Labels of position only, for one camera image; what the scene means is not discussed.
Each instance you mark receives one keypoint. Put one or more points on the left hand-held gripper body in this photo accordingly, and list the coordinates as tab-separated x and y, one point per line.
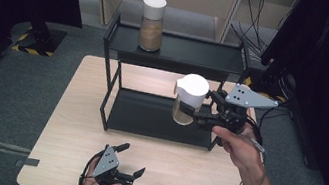
105	163

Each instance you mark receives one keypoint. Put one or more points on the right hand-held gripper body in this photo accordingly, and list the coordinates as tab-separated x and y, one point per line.
249	98

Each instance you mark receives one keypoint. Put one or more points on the glass jar with spouted lid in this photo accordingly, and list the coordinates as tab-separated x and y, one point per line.
191	88

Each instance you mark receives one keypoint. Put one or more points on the black metal two-tier rack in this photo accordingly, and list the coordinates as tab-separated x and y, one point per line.
186	50

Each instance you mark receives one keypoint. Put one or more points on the glass jar with round lid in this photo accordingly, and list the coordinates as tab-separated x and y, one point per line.
151	26

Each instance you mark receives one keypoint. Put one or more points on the person's right hand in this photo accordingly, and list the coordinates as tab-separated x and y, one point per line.
244	149

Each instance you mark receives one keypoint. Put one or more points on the black stand base striped tape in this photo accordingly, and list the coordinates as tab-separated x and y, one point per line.
272	83
42	40

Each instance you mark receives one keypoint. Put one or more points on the grey tape strip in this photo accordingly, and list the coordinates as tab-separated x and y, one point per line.
29	162

